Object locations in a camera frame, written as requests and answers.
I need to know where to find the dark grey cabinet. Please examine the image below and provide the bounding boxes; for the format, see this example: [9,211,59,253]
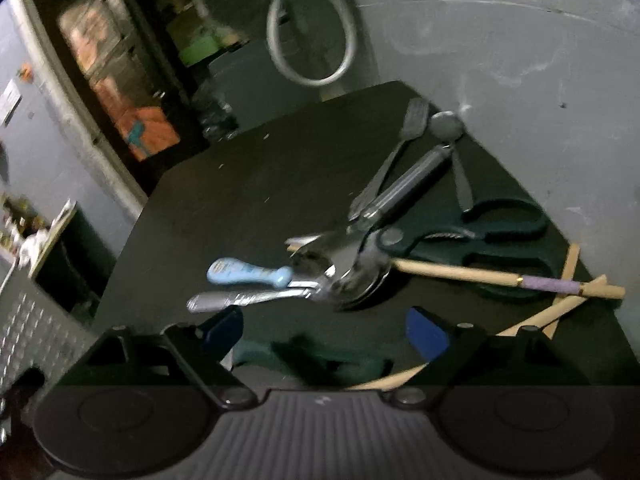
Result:
[207,40,326,137]

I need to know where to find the steel fork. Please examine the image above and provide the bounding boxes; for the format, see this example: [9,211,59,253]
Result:
[347,97,432,221]

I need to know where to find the white cloth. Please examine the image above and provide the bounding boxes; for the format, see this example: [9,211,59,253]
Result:
[17,234,43,267]

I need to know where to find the steel round-handled peeler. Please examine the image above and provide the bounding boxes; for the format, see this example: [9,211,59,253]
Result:
[350,144,453,233]

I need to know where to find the white wall switch plate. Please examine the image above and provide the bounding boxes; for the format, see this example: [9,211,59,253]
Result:
[0,80,24,127]

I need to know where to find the purple banded wooden chopstick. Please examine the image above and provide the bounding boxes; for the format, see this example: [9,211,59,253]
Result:
[392,257,627,300]

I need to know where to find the steel spoon patterned handle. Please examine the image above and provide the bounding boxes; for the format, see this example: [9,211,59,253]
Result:
[186,285,331,314]

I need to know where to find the small steel spoon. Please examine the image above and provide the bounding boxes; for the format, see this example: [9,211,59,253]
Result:
[430,111,475,212]

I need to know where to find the green handled kitchen knife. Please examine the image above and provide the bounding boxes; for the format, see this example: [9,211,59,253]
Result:
[232,337,393,390]

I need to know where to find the wooden ledge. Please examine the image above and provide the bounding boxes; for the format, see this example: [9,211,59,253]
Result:
[29,199,79,279]

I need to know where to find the orange cloth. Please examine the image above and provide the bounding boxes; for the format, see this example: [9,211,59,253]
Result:
[92,80,181,162]

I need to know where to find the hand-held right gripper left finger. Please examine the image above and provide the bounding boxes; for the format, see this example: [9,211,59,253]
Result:
[75,306,258,411]

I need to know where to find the plain wooden chopstick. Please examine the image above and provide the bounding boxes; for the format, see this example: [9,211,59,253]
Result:
[542,243,582,339]
[347,275,608,391]

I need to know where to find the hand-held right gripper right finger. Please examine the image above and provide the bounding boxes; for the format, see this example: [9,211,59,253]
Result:
[382,306,593,411]

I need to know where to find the white flexible hose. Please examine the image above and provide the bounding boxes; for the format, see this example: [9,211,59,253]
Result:
[266,0,359,89]

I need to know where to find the large steel serving spoon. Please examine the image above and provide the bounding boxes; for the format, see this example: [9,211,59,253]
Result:
[292,232,396,311]

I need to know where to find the white perforated plastic basket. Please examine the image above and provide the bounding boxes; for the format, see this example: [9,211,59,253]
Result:
[0,260,101,401]

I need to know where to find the dark green handled scissors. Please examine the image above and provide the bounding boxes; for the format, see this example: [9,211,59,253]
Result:
[286,199,551,306]

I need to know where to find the blue handled spoon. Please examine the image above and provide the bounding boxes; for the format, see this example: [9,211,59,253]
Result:
[206,257,296,290]

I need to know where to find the green box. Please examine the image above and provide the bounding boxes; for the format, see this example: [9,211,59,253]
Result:
[180,35,222,64]

